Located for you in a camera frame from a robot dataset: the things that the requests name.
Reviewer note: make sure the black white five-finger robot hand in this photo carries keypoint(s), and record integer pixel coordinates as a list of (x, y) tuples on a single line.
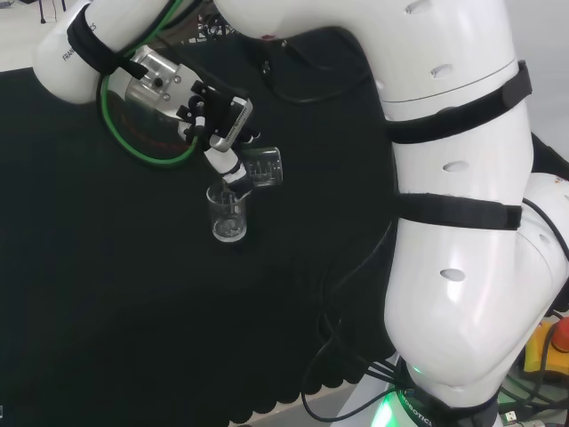
[(222, 162)]

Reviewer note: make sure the clear wide glass beaker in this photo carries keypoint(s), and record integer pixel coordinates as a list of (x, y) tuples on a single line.
[(266, 171)]

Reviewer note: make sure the clear tall glass beaker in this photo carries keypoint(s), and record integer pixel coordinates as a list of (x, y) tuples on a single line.
[(229, 229)]

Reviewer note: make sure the black bench cloth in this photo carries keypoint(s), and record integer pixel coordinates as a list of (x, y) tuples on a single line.
[(89, 244)]

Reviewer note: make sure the yellow emergency stop button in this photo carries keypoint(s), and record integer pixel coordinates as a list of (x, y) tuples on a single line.
[(544, 351)]

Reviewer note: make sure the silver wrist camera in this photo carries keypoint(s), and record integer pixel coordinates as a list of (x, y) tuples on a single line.
[(238, 122)]

